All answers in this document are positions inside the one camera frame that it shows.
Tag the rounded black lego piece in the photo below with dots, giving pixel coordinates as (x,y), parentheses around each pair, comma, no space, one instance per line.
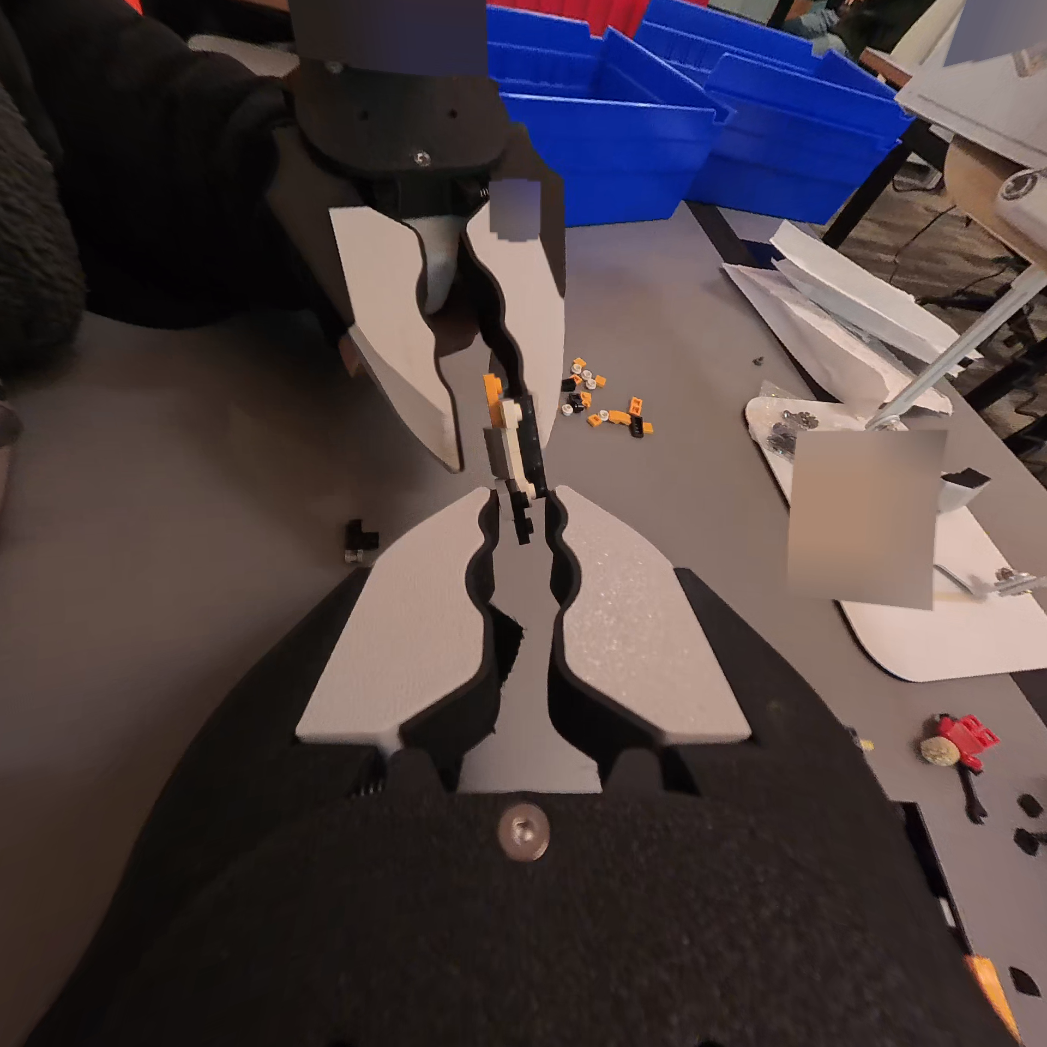
(1023,980)

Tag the pile of small lego pieces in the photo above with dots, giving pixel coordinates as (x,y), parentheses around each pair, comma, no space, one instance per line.
(605,409)

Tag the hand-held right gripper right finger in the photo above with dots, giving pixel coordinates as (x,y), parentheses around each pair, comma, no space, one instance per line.
(638,638)

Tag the white paper bag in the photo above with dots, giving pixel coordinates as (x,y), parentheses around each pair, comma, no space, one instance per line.
(850,294)
(802,326)

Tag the blue plastic storage bin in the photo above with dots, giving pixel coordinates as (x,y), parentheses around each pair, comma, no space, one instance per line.
(539,56)
(605,155)
(695,29)
(802,162)

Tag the pile of black lego parts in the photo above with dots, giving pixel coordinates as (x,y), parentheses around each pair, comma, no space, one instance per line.
(789,433)

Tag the long black lego piece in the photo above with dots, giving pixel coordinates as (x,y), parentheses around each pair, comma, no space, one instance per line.
(1031,806)

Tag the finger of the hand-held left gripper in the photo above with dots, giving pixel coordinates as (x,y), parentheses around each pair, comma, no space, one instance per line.
(531,310)
(380,294)

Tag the person's left forearm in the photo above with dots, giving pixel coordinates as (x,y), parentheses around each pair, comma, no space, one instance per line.
(162,162)

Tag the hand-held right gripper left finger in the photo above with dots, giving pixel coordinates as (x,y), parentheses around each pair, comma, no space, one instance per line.
(409,622)

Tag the small lego subassembly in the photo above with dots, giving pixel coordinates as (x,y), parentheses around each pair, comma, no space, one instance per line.
(510,442)

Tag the person's left hand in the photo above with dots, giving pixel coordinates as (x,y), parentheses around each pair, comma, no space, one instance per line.
(459,337)

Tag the black lego plate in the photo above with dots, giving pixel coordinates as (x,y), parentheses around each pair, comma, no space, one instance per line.
(1032,840)

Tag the red plastic storage bin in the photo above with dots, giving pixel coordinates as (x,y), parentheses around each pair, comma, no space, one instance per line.
(612,13)

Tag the black angled lego piece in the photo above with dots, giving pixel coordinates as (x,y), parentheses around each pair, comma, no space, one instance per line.
(358,535)

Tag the red and tan lego figure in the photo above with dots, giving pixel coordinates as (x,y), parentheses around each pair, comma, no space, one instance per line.
(964,732)

